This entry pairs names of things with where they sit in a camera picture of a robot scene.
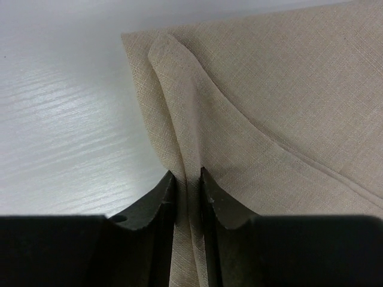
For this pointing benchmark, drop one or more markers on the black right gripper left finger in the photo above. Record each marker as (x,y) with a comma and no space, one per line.
(145,237)

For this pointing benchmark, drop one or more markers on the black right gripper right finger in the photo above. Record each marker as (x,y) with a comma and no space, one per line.
(226,227)

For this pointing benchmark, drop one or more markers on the beige cloth napkin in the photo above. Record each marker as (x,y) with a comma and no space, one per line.
(284,110)

